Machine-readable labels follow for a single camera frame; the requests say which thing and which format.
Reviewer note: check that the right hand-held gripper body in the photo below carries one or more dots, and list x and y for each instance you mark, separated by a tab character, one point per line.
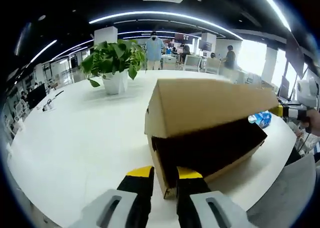
306	92

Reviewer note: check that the person's right hand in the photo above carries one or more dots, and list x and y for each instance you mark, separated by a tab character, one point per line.
315	122

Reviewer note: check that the blue white-label wipes pack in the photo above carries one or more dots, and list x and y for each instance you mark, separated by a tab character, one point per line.
261	119

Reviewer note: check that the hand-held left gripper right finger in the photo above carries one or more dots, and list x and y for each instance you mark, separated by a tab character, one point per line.
230	213

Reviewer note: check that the white ceiling light strip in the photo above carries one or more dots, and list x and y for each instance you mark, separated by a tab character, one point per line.
272	7

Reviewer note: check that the dark red wall display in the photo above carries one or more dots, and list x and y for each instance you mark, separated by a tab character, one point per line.
183	38

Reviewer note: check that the dark monitor screen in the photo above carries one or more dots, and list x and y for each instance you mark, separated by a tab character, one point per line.
284	87

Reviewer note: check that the brown cardboard shoe box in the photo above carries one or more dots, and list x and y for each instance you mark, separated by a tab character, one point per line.
200	102

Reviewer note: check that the green plant in white pot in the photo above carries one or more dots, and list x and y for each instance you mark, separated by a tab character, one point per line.
112	60

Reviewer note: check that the dark wall monitor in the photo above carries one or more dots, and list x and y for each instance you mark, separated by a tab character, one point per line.
205	45

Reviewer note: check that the long curved ceiling light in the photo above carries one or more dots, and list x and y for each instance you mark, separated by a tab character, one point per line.
150	12

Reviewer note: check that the black computer monitor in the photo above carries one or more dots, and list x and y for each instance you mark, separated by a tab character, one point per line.
36	96

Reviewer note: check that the white office desk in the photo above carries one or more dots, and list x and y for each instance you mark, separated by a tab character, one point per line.
170	60

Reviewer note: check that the white office chair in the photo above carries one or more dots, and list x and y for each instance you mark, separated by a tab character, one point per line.
213	65
192	62

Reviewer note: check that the grey mesh chair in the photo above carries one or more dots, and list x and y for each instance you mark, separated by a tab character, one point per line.
287	188

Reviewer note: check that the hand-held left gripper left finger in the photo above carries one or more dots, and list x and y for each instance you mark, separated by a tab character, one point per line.
100	210

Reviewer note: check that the small white desk item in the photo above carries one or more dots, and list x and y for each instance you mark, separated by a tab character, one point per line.
48	106

